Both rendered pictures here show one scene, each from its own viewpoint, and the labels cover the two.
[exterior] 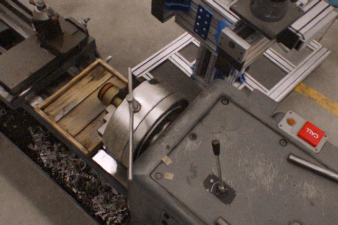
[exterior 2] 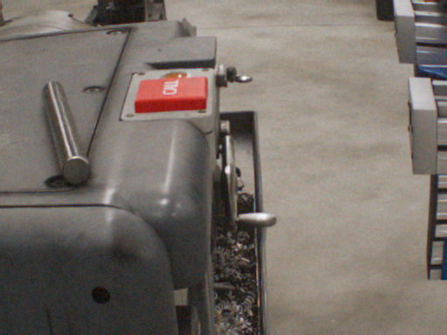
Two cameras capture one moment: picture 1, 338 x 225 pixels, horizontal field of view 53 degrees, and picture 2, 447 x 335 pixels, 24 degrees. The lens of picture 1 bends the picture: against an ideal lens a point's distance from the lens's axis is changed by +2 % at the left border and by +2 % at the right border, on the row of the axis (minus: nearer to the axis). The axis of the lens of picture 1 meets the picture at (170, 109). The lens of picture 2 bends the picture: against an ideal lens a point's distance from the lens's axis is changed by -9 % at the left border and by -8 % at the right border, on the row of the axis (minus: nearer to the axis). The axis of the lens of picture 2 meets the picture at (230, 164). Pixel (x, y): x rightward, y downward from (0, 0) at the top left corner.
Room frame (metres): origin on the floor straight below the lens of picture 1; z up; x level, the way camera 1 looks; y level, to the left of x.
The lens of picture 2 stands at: (0.08, -1.23, 1.56)
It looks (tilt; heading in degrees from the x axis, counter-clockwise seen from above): 22 degrees down; 59
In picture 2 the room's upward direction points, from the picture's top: 3 degrees counter-clockwise
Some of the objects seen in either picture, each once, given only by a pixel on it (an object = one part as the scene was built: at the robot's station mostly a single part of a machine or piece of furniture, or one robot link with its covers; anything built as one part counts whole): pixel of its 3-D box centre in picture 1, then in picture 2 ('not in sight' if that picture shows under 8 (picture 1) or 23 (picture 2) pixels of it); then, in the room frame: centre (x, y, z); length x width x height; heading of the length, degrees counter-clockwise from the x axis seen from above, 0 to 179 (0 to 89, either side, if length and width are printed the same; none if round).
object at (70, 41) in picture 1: (55, 39); not in sight; (0.92, 0.52, 0.99); 0.20 x 0.10 x 0.05; 58
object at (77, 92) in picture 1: (94, 104); not in sight; (0.69, 0.32, 0.89); 0.36 x 0.30 x 0.04; 148
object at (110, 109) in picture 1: (110, 126); not in sight; (0.51, 0.19, 1.08); 0.12 x 0.11 x 0.05; 148
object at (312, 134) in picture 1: (310, 134); (171, 98); (0.50, -0.42, 1.26); 0.06 x 0.06 x 0.02; 58
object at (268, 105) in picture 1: (259, 105); (177, 61); (0.59, -0.27, 1.24); 0.09 x 0.08 x 0.03; 58
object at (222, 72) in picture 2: (85, 21); (232, 75); (1.09, 0.45, 0.95); 0.07 x 0.04 x 0.04; 148
